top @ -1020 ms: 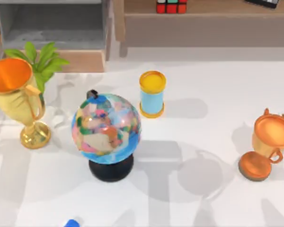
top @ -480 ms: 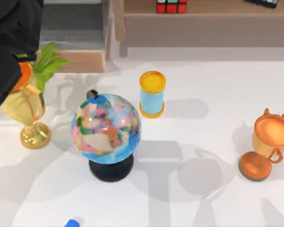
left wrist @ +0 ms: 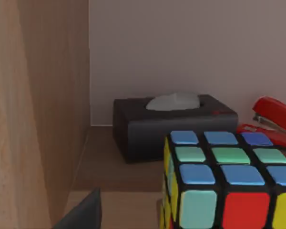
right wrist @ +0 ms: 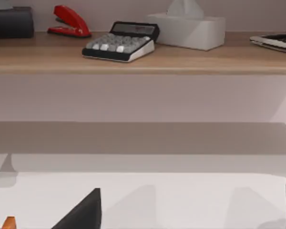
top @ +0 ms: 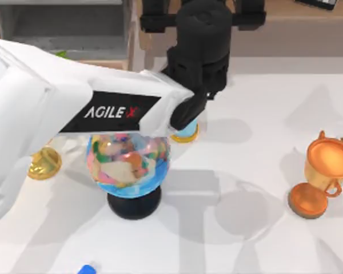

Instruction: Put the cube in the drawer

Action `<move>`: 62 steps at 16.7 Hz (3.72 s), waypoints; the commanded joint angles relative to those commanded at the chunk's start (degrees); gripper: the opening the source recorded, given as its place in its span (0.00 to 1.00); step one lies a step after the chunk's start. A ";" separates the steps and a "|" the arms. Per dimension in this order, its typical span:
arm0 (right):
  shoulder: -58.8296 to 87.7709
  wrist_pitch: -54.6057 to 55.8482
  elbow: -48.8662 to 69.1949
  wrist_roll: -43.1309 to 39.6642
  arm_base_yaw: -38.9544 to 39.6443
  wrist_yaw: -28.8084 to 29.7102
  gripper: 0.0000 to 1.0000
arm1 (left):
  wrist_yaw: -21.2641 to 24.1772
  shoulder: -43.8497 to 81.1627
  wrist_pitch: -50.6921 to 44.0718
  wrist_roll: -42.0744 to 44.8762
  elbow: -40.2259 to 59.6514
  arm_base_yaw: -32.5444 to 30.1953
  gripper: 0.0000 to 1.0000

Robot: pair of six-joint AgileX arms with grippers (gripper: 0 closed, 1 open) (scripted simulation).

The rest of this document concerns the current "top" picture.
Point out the black flat object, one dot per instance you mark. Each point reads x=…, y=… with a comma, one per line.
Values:
x=315, y=3

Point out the grey cabinet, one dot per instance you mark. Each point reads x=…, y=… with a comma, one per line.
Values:
x=68, y=25

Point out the blue object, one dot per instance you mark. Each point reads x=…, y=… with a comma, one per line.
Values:
x=87, y=269

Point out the gold trophy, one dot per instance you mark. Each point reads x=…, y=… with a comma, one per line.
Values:
x=44, y=165

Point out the light blue and yellow trophy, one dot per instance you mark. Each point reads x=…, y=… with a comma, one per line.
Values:
x=187, y=134

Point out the green object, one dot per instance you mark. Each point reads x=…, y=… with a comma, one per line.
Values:
x=61, y=53

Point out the colourful globe on black base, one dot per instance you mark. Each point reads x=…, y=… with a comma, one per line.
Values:
x=128, y=168

